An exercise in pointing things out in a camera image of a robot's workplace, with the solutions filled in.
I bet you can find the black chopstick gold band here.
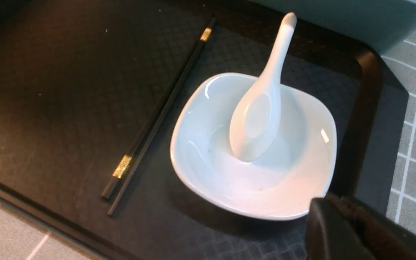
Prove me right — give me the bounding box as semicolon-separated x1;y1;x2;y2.
101;15;216;200

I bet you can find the blue plastic bin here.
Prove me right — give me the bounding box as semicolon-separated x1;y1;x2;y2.
256;0;416;54

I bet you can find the white ceramic spoon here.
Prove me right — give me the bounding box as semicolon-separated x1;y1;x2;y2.
229;13;297;162

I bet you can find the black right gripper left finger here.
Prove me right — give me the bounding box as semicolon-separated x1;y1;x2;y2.
305;198;375;260

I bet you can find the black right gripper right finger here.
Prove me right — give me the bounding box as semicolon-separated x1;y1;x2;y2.
325;194;416;260

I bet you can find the white square dish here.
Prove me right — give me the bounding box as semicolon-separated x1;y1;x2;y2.
170;73;337;221

